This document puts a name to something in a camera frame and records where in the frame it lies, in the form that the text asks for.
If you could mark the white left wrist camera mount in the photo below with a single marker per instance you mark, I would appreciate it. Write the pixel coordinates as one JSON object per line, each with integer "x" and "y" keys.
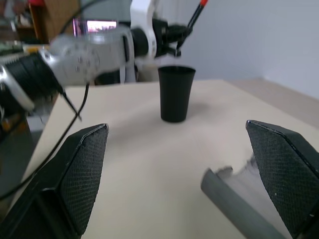
{"x": 144, "y": 17}

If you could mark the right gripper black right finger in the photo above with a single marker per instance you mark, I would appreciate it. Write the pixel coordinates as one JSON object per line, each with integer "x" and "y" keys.
{"x": 281, "y": 174}

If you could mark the black marker with red cap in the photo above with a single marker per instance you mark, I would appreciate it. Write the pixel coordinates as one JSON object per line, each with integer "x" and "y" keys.
{"x": 197, "y": 12}

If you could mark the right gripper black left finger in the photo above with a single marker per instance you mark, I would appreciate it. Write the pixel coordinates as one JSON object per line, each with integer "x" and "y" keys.
{"x": 74, "y": 174}

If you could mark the lit monitor screen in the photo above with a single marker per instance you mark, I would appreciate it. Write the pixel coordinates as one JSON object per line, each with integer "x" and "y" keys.
{"x": 99, "y": 26}

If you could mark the brown cardboard box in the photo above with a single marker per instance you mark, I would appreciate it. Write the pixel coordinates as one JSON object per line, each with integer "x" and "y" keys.
{"x": 53, "y": 20}

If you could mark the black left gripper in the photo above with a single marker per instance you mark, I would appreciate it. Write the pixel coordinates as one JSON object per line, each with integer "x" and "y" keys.
{"x": 167, "y": 37}

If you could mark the black plastic cup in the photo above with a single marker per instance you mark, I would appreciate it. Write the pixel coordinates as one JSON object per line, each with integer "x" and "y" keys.
{"x": 175, "y": 94}

